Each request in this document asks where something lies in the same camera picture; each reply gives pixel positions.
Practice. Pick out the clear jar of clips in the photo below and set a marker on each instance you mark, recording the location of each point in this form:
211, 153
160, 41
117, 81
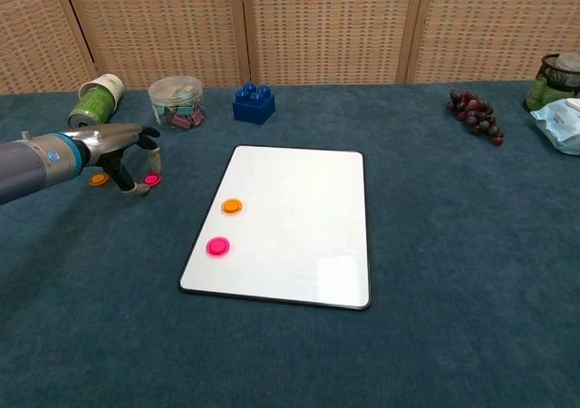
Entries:
176, 104

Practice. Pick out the white paper cup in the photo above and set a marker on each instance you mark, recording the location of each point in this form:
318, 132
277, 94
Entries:
106, 86

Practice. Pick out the blue building block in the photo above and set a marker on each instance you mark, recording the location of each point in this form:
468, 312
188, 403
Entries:
253, 106

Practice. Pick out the light blue wet wipes pack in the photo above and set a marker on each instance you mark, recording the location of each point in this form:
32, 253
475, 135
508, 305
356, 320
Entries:
559, 127

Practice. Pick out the blue table cloth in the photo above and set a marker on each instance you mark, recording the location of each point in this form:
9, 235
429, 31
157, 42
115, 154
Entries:
430, 245

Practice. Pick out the bamboo folding screen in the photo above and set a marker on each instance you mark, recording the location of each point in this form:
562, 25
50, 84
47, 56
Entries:
317, 27

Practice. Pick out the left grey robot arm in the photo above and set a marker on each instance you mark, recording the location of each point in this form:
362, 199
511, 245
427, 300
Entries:
27, 168

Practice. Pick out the orange disc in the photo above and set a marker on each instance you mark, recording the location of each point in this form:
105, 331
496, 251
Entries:
98, 179
232, 206

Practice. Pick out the dark red grape bunch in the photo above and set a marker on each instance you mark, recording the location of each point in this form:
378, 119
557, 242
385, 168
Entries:
476, 115

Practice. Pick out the white rectangular board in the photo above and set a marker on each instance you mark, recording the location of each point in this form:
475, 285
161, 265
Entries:
294, 226

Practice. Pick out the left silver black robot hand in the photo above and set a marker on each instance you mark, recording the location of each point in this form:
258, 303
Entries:
111, 138

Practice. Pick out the pink disc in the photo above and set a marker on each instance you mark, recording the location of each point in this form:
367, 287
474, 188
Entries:
151, 180
218, 247

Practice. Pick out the green jar with lid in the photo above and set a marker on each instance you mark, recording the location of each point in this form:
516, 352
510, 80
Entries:
550, 86

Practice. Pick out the green drink can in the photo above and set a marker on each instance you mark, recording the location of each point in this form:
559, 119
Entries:
93, 104

